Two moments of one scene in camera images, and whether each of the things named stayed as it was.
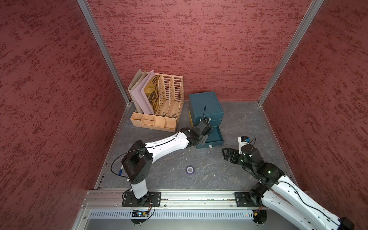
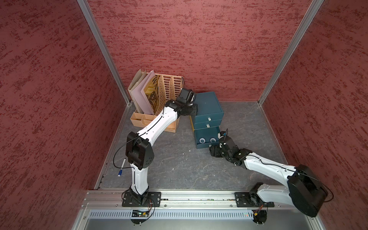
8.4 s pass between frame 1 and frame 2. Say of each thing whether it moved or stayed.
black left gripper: moved
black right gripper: moved
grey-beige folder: stayed
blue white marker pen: stayed
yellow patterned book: stayed
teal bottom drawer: stayed
